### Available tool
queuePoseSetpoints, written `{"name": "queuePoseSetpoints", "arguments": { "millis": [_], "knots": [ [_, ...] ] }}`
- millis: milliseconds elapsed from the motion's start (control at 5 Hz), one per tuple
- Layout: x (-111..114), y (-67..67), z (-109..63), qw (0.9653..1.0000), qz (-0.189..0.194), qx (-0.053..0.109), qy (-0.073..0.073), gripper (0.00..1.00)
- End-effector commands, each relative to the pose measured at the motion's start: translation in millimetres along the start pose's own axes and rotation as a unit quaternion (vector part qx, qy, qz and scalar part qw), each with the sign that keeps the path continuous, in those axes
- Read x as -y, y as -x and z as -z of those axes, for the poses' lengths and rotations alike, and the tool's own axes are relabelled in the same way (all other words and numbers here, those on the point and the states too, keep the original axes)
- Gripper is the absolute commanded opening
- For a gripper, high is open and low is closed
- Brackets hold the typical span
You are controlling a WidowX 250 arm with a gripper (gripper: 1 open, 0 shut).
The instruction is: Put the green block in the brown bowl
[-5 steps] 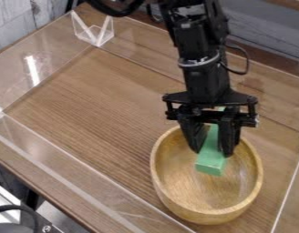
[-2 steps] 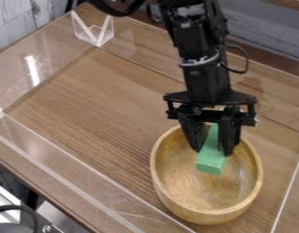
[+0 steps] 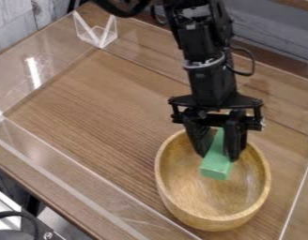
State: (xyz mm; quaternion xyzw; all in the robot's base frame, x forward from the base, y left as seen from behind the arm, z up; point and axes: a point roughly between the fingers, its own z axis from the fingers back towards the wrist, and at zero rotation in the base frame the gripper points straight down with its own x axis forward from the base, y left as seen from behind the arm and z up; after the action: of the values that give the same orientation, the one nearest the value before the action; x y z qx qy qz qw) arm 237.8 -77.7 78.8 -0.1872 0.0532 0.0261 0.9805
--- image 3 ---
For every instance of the clear acrylic corner bracket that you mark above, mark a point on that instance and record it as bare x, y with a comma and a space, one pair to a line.
99, 36

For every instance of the green rectangular block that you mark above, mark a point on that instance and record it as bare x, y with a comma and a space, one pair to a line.
217, 165

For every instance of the black metal table frame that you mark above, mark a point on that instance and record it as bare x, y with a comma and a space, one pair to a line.
27, 219

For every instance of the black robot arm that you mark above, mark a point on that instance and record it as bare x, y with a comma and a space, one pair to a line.
203, 31

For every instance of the clear acrylic tray wall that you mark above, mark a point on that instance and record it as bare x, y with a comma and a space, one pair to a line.
85, 117

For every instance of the brown wooden bowl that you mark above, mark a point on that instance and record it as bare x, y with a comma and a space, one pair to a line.
209, 204

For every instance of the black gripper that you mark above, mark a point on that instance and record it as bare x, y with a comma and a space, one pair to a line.
215, 105

